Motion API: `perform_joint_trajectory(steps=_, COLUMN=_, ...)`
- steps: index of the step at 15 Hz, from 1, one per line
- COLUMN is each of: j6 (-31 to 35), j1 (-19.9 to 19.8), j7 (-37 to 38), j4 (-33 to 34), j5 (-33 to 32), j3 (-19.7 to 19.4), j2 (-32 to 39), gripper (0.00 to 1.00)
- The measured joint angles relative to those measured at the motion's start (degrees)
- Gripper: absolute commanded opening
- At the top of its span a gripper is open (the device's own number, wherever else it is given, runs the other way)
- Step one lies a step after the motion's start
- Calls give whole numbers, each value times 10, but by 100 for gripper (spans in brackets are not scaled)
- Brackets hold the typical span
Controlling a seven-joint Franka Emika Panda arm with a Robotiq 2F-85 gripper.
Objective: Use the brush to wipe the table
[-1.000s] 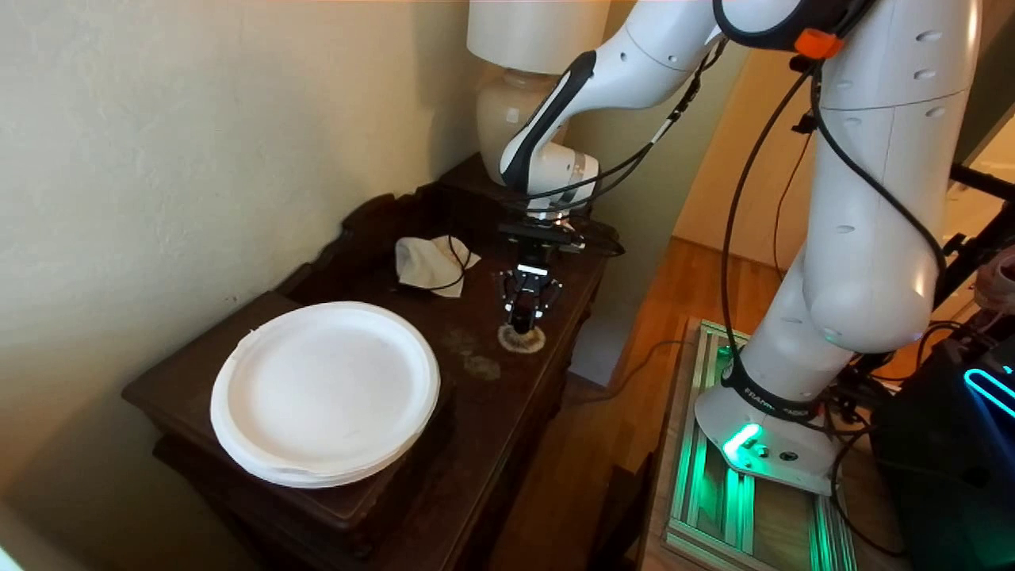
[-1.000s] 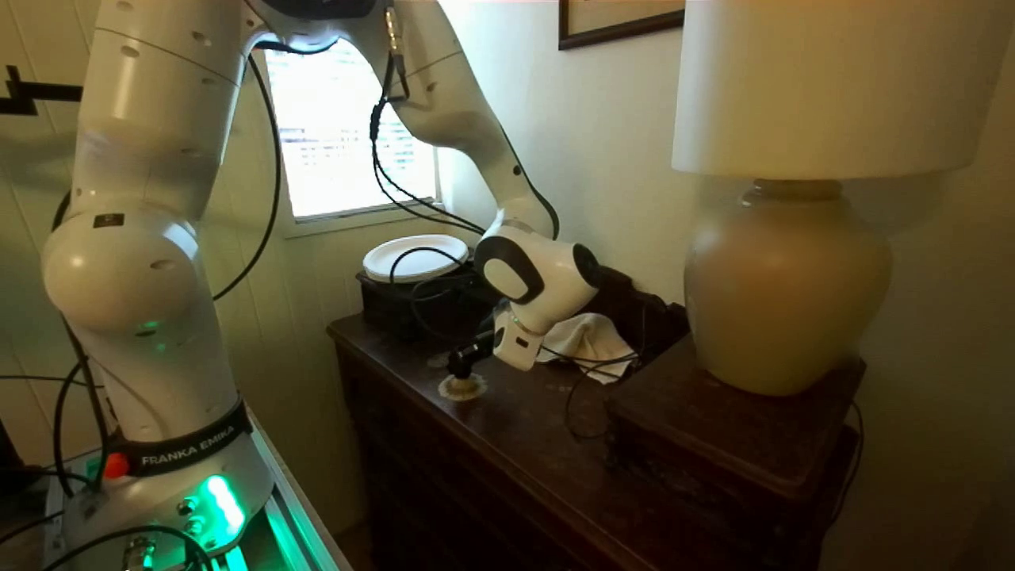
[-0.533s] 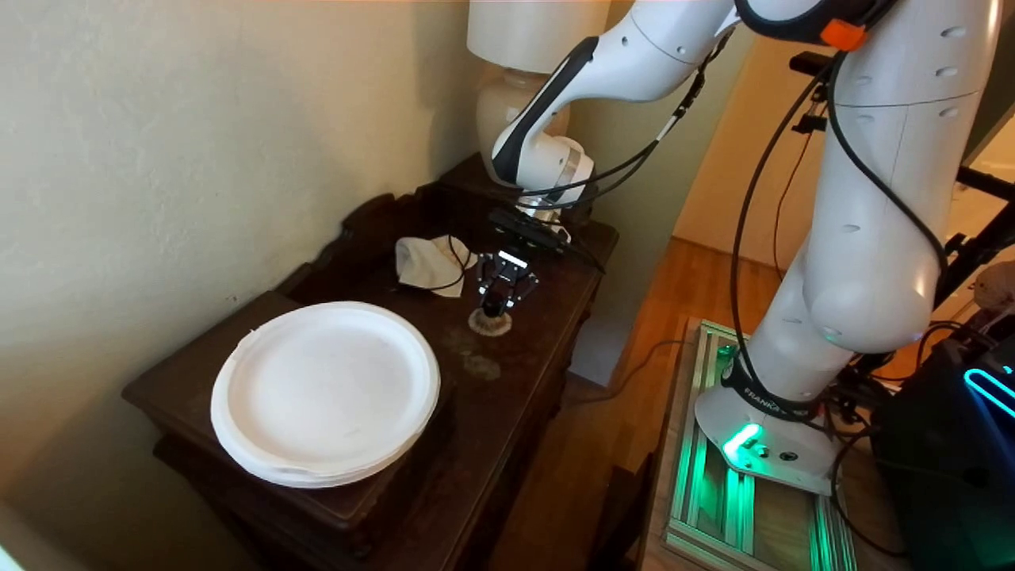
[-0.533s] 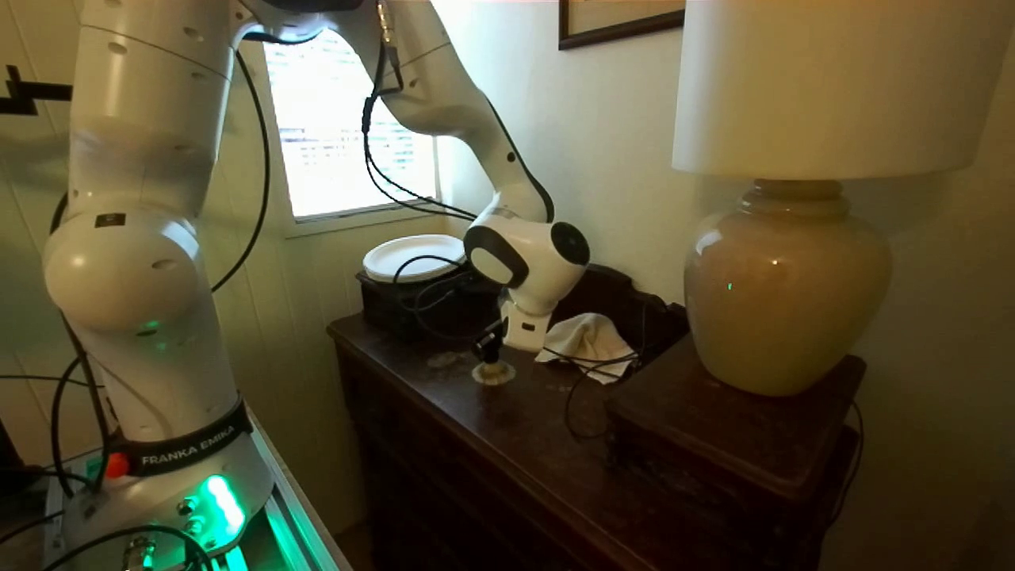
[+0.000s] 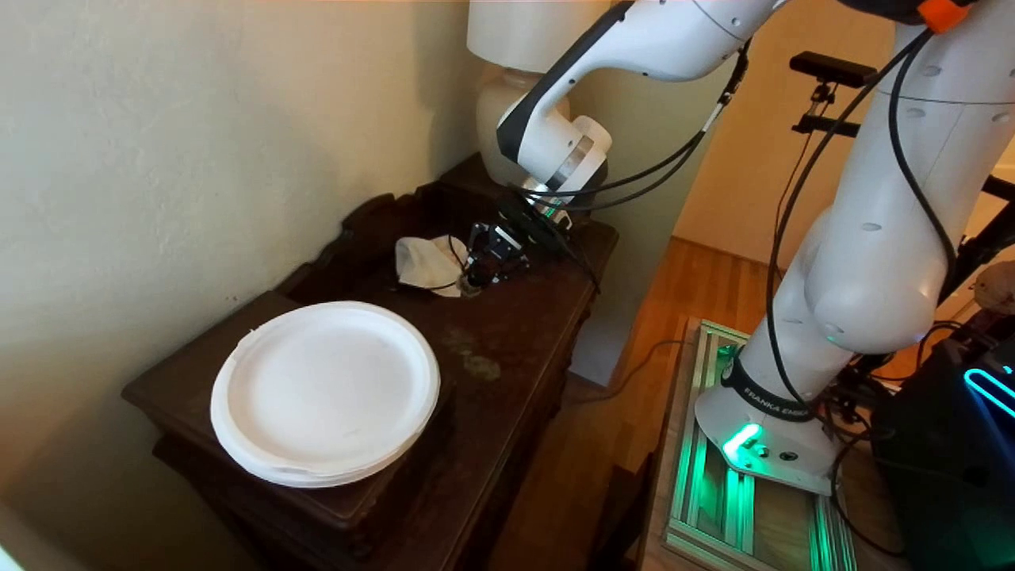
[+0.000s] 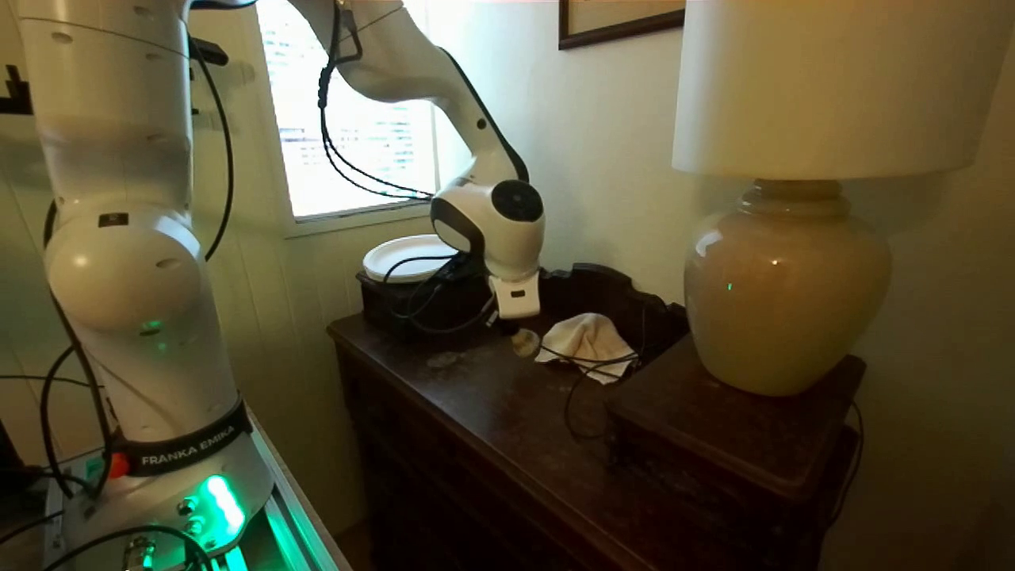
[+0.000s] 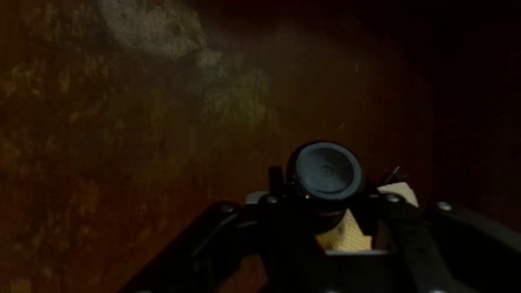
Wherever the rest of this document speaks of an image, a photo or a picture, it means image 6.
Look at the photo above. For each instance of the white plate stack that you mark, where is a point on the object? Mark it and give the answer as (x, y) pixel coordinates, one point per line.
(402, 257)

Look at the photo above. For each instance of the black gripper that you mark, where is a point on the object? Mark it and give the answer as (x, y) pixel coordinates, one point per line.
(517, 320)

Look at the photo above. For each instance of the dark wooden dresser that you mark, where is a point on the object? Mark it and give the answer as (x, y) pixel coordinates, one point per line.
(496, 423)

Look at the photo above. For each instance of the white lampshade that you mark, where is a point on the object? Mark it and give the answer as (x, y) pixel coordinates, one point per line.
(835, 84)

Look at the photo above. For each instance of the robot base platform green light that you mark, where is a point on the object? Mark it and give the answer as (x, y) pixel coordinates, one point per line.
(303, 528)

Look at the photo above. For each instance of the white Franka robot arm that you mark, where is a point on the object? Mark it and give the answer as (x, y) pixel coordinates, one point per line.
(120, 273)

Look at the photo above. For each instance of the dark framed picture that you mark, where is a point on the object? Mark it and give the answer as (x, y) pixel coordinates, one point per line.
(620, 18)

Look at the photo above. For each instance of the beige ceramic lamp base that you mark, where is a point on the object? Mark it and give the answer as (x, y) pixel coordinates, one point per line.
(780, 295)

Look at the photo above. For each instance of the black clamp stand bar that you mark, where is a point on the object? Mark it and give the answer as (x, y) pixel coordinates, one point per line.
(12, 89)

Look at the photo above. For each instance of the bright window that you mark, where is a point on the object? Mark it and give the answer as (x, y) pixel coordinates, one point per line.
(358, 138)

